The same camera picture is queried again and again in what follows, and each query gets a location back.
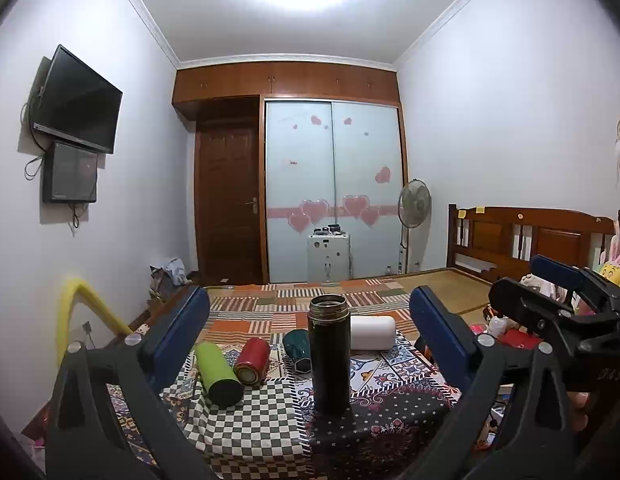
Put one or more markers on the dark green cup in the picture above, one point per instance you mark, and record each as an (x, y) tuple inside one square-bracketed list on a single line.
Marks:
[(296, 352)]

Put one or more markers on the small white appliance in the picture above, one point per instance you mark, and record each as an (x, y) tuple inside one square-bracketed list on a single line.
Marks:
[(330, 259)]

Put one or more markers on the yellow foam tube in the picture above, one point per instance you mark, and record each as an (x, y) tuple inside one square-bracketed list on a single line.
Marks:
[(87, 295)]

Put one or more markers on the black thermos cup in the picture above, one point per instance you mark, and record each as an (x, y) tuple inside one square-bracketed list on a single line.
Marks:
[(330, 355)]

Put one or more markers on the red packet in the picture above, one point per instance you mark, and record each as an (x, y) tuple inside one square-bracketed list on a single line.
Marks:
[(519, 338)]

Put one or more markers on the bamboo bed mat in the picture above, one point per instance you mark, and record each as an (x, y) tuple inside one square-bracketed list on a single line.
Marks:
[(439, 282)]

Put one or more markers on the pink plush toy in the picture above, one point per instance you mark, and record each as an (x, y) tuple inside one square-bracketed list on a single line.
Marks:
[(539, 285)]

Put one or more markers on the small black monitor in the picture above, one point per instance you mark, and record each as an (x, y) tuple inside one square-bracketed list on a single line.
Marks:
[(70, 172)]

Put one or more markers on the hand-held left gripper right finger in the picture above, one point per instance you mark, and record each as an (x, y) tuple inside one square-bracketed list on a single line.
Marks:
[(439, 332)]

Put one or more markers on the white cup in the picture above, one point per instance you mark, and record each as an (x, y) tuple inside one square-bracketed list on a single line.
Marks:
[(372, 332)]

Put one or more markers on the red cup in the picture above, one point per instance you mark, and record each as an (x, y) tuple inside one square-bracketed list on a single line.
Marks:
[(252, 367)]

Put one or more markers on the person's right hand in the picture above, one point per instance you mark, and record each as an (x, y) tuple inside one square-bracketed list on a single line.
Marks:
[(578, 410)]

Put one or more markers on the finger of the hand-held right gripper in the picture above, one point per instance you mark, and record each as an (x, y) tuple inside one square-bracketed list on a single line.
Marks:
[(519, 302), (559, 272)]

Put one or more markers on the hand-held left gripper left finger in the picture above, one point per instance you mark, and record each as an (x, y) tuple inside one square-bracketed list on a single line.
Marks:
[(182, 332)]

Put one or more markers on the wall-mounted black television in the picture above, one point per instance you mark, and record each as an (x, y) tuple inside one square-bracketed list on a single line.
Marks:
[(80, 100)]

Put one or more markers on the yellow rabbit plush toy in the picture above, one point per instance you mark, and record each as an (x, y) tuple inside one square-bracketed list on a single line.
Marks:
[(614, 271)]

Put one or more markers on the pile of clothes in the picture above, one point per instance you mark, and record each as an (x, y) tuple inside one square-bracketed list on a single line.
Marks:
[(170, 275)]

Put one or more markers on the patchwork printed blanket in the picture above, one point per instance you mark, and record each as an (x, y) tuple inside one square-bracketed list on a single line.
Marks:
[(270, 425)]

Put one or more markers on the standing fan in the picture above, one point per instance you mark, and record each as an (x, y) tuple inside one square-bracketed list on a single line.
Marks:
[(414, 205)]

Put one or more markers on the wooden bed headboard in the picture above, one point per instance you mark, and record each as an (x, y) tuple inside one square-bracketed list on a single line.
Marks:
[(534, 237)]

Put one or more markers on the wooden door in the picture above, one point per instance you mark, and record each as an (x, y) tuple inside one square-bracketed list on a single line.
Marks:
[(230, 190)]

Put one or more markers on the wooden wardrobe with sliding doors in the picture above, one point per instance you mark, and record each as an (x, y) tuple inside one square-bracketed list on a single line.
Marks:
[(335, 160)]

